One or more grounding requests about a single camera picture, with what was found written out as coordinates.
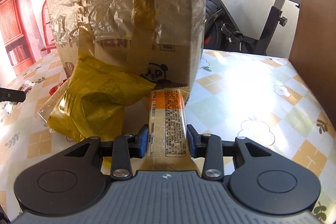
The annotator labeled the orange gold wafer packet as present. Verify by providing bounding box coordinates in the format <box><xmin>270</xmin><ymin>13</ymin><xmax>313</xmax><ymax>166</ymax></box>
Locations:
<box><xmin>138</xmin><ymin>86</ymin><xmax>201</xmax><ymax>174</ymax></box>

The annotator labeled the yellow chips bag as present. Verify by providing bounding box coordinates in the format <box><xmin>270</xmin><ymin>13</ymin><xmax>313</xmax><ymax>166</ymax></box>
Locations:
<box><xmin>47</xmin><ymin>57</ymin><xmax>155</xmax><ymax>141</ymax></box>

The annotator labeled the silver snack wrapper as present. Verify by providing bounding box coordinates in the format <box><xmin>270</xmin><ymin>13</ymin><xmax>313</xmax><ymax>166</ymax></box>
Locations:
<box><xmin>3</xmin><ymin>81</ymin><xmax>35</xmax><ymax>114</ymax></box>

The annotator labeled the red candy wrapper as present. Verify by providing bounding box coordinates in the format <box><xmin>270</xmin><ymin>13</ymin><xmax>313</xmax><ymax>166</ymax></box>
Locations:
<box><xmin>49</xmin><ymin>83</ymin><xmax>63</xmax><ymax>96</ymax></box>

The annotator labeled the black exercise bike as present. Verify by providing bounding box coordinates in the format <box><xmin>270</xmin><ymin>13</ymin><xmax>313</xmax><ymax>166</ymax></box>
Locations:
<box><xmin>203</xmin><ymin>0</ymin><xmax>302</xmax><ymax>56</ymax></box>

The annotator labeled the cardboard box with plastic liner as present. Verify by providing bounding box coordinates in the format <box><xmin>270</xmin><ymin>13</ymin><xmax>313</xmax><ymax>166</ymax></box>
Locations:
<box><xmin>46</xmin><ymin>0</ymin><xmax>206</xmax><ymax>87</ymax></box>

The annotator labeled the wooden headboard panel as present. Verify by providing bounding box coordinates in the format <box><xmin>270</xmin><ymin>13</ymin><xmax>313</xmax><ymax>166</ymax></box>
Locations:
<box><xmin>289</xmin><ymin>0</ymin><xmax>335</xmax><ymax>124</ymax></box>

